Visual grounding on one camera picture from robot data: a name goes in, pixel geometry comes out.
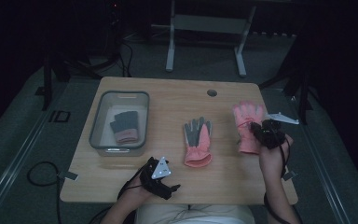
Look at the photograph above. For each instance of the person's left hand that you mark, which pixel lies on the person's left hand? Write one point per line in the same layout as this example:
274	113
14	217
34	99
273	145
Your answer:
136	193

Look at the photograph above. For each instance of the grey table clamp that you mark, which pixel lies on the grey table clamp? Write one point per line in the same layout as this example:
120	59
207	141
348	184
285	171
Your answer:
289	175
68	176

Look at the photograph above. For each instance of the grey metal stand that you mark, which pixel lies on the grey metal stand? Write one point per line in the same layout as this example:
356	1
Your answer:
208	23

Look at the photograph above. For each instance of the clear plastic bin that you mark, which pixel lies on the clear plastic bin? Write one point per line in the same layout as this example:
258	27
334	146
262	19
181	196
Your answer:
121	151

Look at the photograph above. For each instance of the grey and pink knit glove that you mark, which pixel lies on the grey and pink knit glove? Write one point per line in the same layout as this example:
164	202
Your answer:
126	126
113	127

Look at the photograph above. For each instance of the pink ski glove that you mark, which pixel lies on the pink ski glove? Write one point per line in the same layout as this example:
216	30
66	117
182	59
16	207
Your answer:
245	115
197	152

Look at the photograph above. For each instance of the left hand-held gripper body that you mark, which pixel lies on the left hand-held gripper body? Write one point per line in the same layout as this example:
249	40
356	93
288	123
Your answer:
158	186

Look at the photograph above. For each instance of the person's light clothing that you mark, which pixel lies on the person's light clothing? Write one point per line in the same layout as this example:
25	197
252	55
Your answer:
195	215

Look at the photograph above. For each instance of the black stand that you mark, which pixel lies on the black stand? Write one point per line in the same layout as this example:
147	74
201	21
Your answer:
47	84
303	93

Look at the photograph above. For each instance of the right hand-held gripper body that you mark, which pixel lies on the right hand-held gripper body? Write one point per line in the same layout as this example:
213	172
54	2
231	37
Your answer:
272	135

